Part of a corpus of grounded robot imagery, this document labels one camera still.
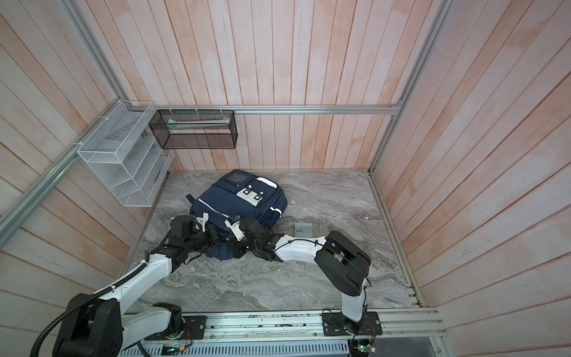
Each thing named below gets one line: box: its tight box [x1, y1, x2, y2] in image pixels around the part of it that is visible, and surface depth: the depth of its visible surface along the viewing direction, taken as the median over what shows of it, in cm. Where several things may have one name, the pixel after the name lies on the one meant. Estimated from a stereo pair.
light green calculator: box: [293, 222, 314, 238], surface depth 98 cm
